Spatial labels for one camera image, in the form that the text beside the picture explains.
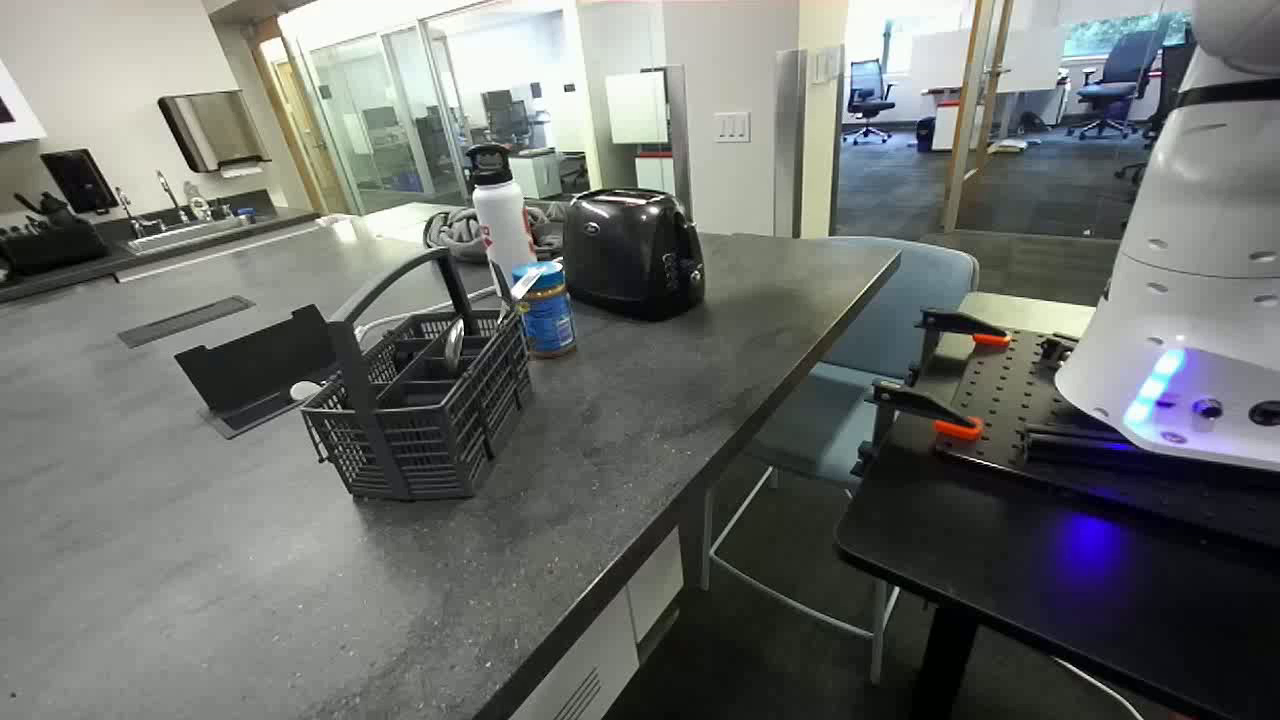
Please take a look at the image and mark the orange handled clamp near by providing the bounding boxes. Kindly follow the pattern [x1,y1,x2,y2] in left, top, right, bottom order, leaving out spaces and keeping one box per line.
[873,385,989,445]

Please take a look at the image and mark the white light switch plate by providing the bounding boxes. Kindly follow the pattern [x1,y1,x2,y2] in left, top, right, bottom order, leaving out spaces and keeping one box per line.
[711,112,753,146]

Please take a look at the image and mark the orange handled clamp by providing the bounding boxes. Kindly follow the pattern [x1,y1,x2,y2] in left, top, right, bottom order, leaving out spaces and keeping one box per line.
[914,310,1012,379]
[873,385,989,445]

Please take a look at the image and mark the black office chair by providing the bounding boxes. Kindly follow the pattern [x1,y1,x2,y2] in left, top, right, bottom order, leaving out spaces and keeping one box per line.
[1078,33,1160,140]

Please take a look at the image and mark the black flip-up outlet box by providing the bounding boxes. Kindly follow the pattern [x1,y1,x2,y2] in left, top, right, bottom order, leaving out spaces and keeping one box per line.
[175,304,335,431]

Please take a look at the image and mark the orange handled clamp far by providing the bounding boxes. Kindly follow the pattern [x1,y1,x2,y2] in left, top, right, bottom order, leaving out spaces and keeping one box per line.
[914,310,1012,379]

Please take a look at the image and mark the silver spoon in holder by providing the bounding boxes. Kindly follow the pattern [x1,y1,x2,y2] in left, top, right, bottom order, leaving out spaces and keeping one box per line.
[440,322,469,372]

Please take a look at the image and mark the white water bottle black cap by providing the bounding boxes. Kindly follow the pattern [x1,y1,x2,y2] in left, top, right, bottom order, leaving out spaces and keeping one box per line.
[469,146,538,283]

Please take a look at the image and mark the dark grey cutlery holder basket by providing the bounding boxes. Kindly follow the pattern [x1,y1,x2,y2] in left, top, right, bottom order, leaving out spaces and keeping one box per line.
[299,249,531,502]

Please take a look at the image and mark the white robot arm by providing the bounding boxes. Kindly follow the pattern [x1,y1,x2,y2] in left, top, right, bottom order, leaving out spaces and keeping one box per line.
[1055,0,1280,471]

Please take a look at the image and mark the floor vent grille in counter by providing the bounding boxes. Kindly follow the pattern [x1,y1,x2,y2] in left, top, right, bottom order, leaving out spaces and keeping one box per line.
[117,295,251,347]

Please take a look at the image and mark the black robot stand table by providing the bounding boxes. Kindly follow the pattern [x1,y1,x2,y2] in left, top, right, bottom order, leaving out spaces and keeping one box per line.
[838,447,1280,720]

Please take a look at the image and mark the blue lidded plastic jar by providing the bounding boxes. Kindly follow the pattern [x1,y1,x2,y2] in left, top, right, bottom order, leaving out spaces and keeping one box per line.
[512,260,576,355]

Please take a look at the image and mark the black toaster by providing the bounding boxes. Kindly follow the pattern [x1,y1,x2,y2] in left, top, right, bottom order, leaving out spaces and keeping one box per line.
[559,190,705,322]

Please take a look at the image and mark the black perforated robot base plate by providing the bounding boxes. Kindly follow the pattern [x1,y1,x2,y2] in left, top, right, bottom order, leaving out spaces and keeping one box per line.
[937,334,1280,552]

